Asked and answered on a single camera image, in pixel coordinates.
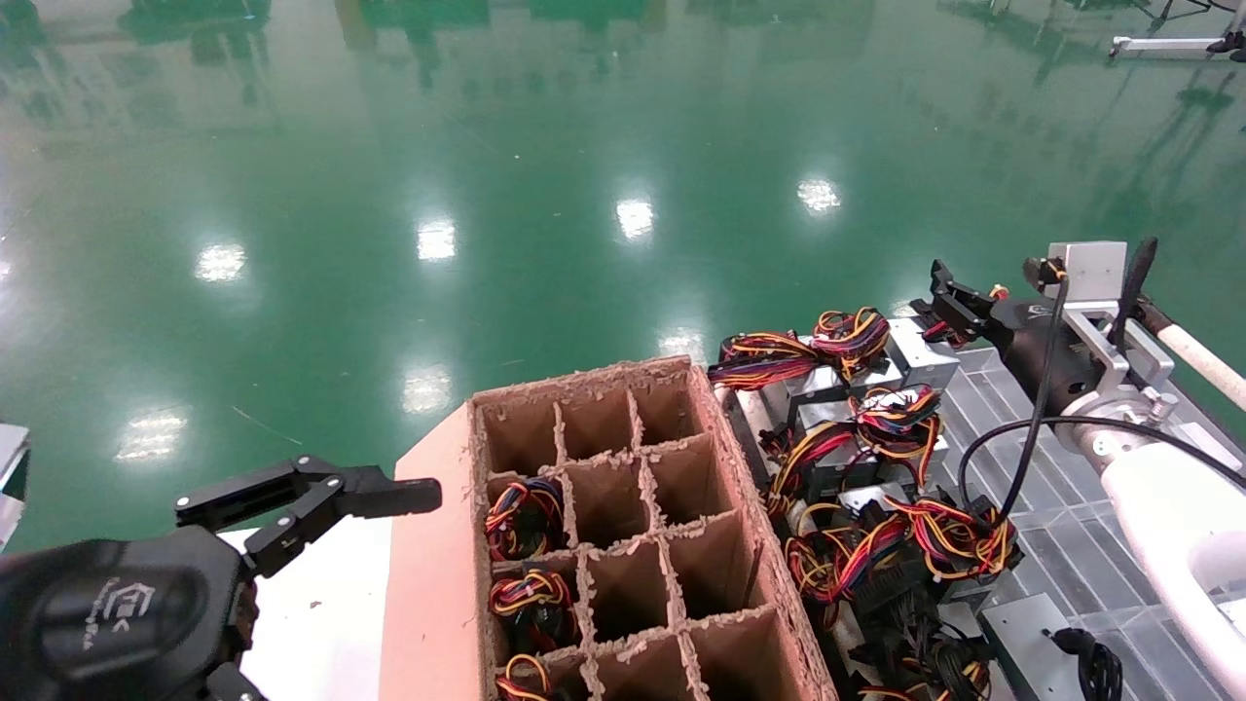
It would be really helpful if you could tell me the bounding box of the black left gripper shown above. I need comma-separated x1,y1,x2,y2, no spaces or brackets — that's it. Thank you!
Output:
0,456,444,701

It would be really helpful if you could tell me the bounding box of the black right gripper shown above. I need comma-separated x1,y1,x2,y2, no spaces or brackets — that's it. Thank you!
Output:
909,258,1083,392

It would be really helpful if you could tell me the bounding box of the pink foam board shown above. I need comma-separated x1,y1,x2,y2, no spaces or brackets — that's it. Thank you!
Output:
380,404,485,701

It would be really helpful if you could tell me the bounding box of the clear plastic divided tray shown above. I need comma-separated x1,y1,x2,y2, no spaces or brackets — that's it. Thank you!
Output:
930,341,1246,701

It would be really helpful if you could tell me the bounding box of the grey metal object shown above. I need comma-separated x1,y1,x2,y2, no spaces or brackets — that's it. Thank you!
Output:
0,424,31,548

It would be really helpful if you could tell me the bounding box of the white stand base beam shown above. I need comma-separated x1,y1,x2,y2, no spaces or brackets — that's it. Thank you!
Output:
1110,32,1246,65

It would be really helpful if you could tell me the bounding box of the brown divided cardboard box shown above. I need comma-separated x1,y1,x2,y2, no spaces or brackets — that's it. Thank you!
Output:
469,358,838,701

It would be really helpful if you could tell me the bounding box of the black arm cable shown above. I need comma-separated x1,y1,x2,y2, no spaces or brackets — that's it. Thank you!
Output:
957,277,1246,532

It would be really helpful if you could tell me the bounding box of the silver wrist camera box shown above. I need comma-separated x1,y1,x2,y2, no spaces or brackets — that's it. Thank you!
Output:
1044,240,1177,392

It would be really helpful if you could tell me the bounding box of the black strap on camera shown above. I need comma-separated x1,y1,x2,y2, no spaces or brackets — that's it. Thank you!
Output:
1118,237,1160,344

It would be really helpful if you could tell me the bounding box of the white padded rail pipe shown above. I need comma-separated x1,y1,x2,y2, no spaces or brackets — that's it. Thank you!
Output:
1154,321,1246,412
732,387,782,444

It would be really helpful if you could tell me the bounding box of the power supply with black wires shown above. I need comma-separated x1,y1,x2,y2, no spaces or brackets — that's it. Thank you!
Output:
852,582,996,701

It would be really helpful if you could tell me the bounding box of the silver power supply black cable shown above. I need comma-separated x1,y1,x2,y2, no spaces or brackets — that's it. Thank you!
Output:
978,594,1127,701

